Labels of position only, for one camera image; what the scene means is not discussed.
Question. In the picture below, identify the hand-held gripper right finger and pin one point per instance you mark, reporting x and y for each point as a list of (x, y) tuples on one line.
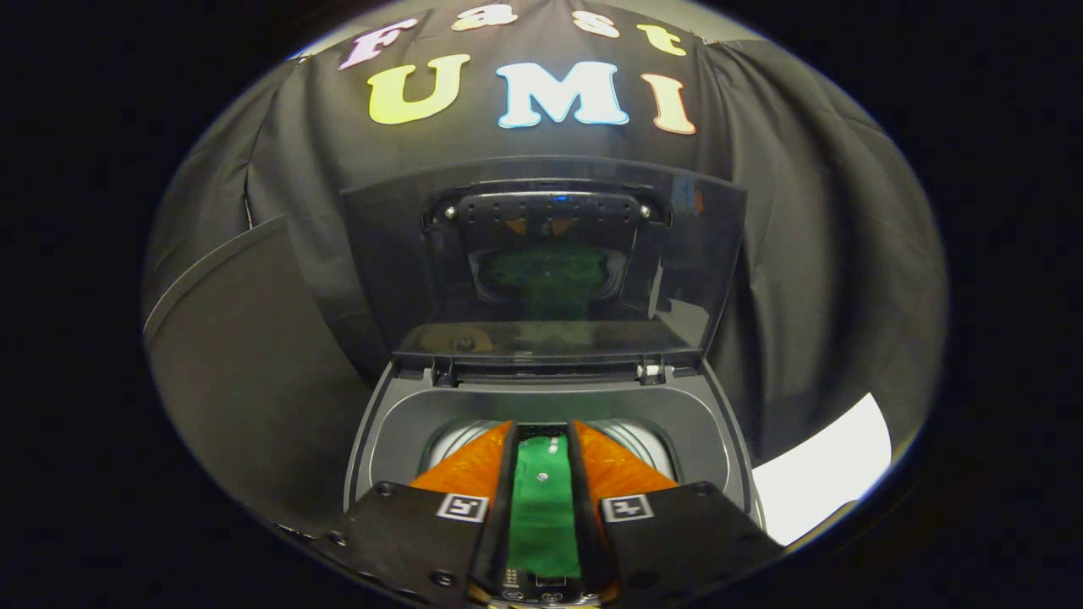
[(584, 524)]

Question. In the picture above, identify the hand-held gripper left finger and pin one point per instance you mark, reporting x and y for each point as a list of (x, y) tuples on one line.
[(499, 524)]

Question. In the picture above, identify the green polo shirt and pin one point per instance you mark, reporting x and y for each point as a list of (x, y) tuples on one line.
[(543, 516)]

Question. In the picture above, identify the grey top-load washing machine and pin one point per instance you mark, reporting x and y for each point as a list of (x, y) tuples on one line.
[(398, 423)]

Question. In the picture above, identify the white paper sheet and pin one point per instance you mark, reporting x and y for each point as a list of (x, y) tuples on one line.
[(821, 482)]

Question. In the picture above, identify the dark grey cabinet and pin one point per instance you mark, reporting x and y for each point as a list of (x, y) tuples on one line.
[(254, 381)]

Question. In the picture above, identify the black backdrop cloth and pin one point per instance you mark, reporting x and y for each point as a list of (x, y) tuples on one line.
[(804, 254)]

